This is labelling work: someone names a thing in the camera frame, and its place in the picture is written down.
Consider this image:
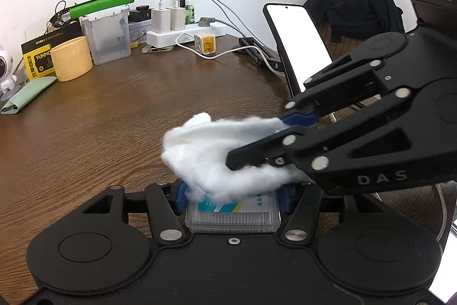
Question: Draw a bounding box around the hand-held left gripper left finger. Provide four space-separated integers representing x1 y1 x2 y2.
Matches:
80 182 195 246

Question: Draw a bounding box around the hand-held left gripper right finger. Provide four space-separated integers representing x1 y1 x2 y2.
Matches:
278 182 390 244

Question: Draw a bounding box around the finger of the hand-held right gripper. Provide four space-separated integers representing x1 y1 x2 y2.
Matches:
280 48 412 129
226 91 429 196

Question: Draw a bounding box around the white cotton wad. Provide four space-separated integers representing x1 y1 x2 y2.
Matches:
161 112 311 204

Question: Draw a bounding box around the clear plastic container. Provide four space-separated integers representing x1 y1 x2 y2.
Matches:
185 191 282 233

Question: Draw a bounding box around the smartphone with white screen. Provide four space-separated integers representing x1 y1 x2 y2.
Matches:
263 2 334 94

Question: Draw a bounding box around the black phone stand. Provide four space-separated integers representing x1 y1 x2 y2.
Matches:
238 36 304 100

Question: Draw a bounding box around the black jacket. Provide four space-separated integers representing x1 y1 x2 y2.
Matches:
308 0 406 43

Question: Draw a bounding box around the white yellow cube charger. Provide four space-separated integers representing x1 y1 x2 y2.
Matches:
194 34 217 56

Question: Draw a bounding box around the white power strip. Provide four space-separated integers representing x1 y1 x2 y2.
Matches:
146 22 228 47

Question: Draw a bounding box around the small flat device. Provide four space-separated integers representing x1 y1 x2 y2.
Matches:
142 44 175 53

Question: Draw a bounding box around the white charger plug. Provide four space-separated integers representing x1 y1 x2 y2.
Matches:
167 7 185 31
151 8 168 34

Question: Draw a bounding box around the white patterned packet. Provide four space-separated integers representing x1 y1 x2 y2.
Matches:
129 21 154 48

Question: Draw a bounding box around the clear storage box green lid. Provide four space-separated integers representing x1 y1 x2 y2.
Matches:
69 0 135 65

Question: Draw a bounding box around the yellow cup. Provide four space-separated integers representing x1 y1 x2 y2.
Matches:
50 36 93 82

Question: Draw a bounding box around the black charger box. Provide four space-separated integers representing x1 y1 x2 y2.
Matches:
129 5 152 23

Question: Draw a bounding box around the green pouch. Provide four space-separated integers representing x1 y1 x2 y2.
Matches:
0 76 58 115

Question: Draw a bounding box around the black yellow box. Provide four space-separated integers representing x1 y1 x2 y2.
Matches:
21 21 84 81

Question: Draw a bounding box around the white robot toy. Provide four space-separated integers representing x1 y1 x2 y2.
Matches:
0 45 22 102

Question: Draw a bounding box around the white cable of cube charger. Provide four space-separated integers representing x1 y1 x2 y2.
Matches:
176 33 286 77

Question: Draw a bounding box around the grey charger cable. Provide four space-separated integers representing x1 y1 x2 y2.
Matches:
173 0 250 43

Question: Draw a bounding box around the black cable bundle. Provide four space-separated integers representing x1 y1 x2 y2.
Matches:
46 1 81 32

